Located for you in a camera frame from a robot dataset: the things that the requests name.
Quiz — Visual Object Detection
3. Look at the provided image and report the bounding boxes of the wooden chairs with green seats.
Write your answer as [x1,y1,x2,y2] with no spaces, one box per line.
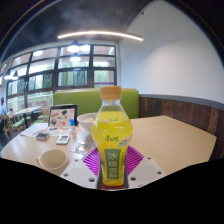
[1,111,51,139]

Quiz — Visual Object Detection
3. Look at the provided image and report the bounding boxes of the white paper sheets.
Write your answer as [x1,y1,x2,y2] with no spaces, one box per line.
[19,122,49,138]

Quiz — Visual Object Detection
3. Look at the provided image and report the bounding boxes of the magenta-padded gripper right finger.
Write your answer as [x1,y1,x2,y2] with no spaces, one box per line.
[123,145,167,189]

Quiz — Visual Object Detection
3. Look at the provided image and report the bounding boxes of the clear plastic packet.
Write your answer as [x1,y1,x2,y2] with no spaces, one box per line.
[69,139,93,156]

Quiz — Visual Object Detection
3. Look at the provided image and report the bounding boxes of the person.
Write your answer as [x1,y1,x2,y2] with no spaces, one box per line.
[0,96,8,118]

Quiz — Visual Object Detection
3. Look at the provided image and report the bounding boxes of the green upholstered bench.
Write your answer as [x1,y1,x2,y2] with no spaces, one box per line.
[53,87,140,120]

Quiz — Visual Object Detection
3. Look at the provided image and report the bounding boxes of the black-framed picture stand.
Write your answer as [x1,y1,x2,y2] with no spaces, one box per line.
[48,104,79,128]

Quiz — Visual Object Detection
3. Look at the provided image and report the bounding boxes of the pendant ceiling lights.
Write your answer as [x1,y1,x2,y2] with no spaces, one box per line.
[3,39,83,81]

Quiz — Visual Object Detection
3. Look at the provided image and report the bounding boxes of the light wooden dining table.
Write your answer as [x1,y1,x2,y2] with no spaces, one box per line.
[12,105,43,128]

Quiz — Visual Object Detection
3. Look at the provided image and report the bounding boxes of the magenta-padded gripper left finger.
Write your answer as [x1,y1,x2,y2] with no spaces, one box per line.
[59,146,103,190]

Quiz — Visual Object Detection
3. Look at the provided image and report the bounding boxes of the long linear ceiling lamp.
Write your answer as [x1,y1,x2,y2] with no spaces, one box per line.
[57,30,144,42]

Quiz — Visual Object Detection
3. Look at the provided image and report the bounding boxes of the small dark box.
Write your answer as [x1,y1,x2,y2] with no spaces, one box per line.
[35,132,51,142]

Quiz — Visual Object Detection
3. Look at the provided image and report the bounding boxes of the small blue-capped bottle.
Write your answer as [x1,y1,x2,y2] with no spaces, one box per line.
[69,118,77,136]

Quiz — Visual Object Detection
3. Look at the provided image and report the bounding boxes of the white ceramic mug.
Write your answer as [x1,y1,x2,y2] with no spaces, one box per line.
[35,149,70,177]

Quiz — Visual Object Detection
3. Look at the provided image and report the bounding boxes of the white ceramic bowl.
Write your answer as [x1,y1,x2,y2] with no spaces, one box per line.
[76,112,99,133]

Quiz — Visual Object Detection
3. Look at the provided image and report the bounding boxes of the yellow drink bottle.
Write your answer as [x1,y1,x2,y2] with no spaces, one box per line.
[90,85,134,187]

